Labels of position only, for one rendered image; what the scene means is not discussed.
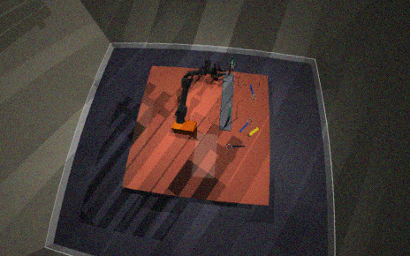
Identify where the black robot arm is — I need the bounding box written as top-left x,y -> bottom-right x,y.
175,60 -> 219,124

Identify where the yellow flat bar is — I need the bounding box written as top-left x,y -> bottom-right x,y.
248,127 -> 260,137

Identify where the thin black wire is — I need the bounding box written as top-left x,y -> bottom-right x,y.
219,72 -> 235,131

